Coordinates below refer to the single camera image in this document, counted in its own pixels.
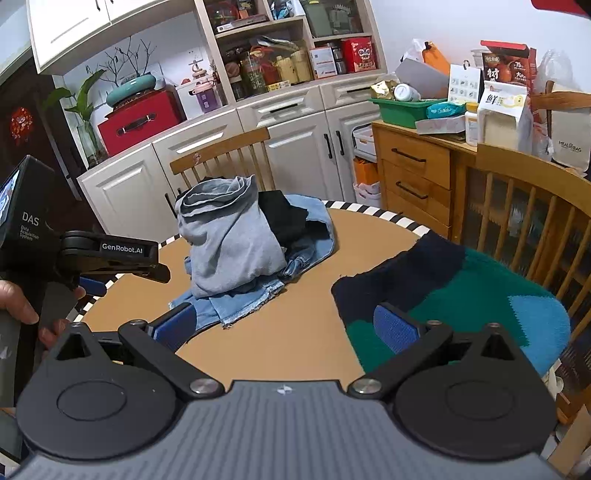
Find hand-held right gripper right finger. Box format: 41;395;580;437
347;302;527;400

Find orange paper bag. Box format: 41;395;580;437
353;157;382;186

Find white wall cabinet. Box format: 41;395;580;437
25;0;198;75

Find red wall hanging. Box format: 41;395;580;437
531;0;588;20

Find orange pouch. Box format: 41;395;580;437
422;41;451;77

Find green plant in glass vase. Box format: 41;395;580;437
44;69;110;168

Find blue denim jeans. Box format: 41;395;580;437
168;194;336;329

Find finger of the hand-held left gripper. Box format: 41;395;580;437
60;231;172;284
69;276;110;296

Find wooden spindle chair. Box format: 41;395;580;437
169;128;272;197
455;143;591;476

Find teal vase with branches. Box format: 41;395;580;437
99;37;160;110

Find grey flat box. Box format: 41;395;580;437
394;59;451;100

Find black garment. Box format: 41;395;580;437
257;190;309;243

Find wooden drawer cabinet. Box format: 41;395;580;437
372;120;479;241

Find white food bag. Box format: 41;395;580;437
477;82;532;151

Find white red carton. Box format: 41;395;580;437
308;46;338;80

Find white desk calendar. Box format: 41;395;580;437
448;64;485;105

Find white sideboard with shelves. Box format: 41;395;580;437
76;0;389;237

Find green plastic basket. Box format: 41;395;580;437
368;96;448;129

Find red box with handle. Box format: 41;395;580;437
97;90;188;158

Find teal wipes packet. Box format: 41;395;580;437
426;102;467;119

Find beige paper bag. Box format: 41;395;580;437
547;90;591;169

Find dark red food box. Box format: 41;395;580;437
480;40;537;86

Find red gift box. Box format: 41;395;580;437
341;37;379;73

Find person's left hand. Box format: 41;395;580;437
0;279;71;352

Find navy green blue knit sweater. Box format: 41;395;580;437
331;231;571;377

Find white storage bin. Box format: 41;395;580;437
352;124;378;160

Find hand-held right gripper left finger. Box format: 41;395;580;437
44;304;226;400

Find grey sweater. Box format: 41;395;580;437
178;175;288;299

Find white bottle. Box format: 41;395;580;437
393;83;422;103

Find white jar with yellow lid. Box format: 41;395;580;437
464;102;481;147

